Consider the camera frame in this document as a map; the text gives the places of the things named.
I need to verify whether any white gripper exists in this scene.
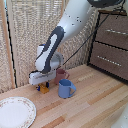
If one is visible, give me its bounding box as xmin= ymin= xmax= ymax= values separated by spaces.
xmin=28 ymin=69 xmax=56 ymax=92

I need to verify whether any yellow sponge block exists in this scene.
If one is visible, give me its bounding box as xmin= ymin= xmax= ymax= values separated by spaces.
xmin=38 ymin=84 xmax=50 ymax=94

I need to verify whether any pink mug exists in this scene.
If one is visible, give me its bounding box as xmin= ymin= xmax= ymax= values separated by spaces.
xmin=54 ymin=68 xmax=70 ymax=85

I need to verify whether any blue mug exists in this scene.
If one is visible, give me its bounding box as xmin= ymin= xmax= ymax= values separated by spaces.
xmin=58 ymin=78 xmax=77 ymax=100

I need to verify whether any white patterned plate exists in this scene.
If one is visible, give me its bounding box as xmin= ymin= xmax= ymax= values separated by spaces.
xmin=0 ymin=96 xmax=37 ymax=128

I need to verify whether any woven bamboo screen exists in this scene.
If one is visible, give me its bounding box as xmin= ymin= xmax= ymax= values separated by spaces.
xmin=0 ymin=0 xmax=128 ymax=94

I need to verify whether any dark brown drawer cabinet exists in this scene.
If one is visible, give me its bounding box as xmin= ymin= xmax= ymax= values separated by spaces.
xmin=87 ymin=9 xmax=128 ymax=82

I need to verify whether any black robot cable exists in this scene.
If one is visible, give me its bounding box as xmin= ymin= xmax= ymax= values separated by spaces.
xmin=62 ymin=8 xmax=123 ymax=66

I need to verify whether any silver drawer handle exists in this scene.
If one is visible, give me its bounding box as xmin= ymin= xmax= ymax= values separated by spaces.
xmin=105 ymin=28 xmax=128 ymax=37
xmin=96 ymin=55 xmax=122 ymax=68

